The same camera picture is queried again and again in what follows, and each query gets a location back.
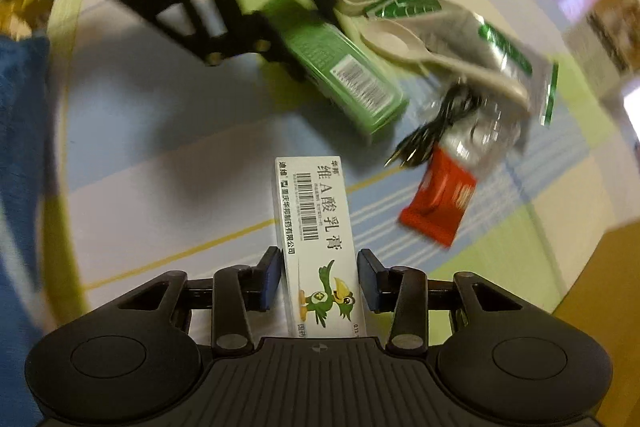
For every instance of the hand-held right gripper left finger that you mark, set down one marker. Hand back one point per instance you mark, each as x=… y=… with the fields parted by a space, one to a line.
x=270 y=281

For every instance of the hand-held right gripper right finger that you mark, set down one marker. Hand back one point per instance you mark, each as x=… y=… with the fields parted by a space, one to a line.
x=368 y=281

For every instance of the white medicine box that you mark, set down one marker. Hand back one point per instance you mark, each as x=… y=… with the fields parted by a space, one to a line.
x=315 y=207

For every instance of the red snack packet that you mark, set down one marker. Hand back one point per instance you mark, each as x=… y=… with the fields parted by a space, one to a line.
x=440 y=197

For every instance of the green box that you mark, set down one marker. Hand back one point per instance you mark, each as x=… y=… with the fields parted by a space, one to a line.
x=340 y=77

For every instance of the white plastic spoon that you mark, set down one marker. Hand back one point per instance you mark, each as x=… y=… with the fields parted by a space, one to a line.
x=395 y=42

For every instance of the checked tablecloth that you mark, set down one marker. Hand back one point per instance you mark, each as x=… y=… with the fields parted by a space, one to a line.
x=150 y=187

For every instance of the silver green foil packet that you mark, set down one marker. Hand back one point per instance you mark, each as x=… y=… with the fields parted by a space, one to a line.
x=465 y=24

